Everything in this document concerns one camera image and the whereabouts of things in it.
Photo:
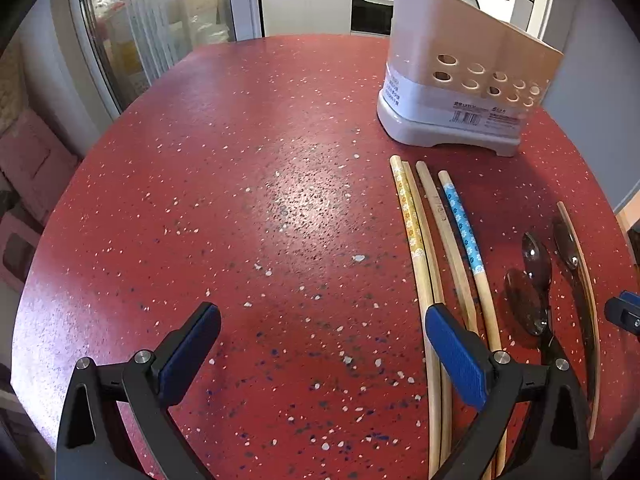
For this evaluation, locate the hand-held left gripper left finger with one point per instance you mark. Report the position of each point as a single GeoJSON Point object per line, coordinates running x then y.
{"type": "Point", "coordinates": [192, 345]}

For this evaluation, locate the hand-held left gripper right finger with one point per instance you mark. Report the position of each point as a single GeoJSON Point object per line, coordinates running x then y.
{"type": "Point", "coordinates": [455, 355]}

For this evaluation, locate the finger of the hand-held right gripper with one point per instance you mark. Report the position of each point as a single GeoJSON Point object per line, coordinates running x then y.
{"type": "Point", "coordinates": [620, 312]}

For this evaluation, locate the black spoon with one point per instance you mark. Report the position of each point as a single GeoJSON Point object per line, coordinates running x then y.
{"type": "Point", "coordinates": [537, 255]}
{"type": "Point", "coordinates": [567, 242]}
{"type": "Point", "coordinates": [525, 305]}

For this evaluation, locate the blue patterned wooden chopstick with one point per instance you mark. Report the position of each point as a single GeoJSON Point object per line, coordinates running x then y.
{"type": "Point", "coordinates": [462, 225]}

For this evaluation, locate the white beige utensil holder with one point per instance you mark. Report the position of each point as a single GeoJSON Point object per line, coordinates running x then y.
{"type": "Point", "coordinates": [450, 35]}

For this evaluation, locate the wooden flat utensil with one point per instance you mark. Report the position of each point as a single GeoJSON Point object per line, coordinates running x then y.
{"type": "Point", "coordinates": [592, 300]}

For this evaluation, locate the plain wooden chopstick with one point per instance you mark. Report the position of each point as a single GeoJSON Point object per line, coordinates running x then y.
{"type": "Point", "coordinates": [422, 230]}
{"type": "Point", "coordinates": [440, 220]}

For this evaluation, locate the yellow patterned wooden chopstick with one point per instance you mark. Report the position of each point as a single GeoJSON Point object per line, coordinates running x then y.
{"type": "Point", "coordinates": [407, 215]}

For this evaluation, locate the pink plastic stool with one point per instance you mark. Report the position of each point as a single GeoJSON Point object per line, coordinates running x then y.
{"type": "Point", "coordinates": [35, 170]}

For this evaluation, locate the glass sliding door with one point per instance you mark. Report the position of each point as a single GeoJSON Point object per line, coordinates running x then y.
{"type": "Point", "coordinates": [150, 35]}

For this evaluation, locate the built-in black oven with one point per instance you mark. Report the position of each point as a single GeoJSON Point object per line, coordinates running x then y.
{"type": "Point", "coordinates": [370, 10]}

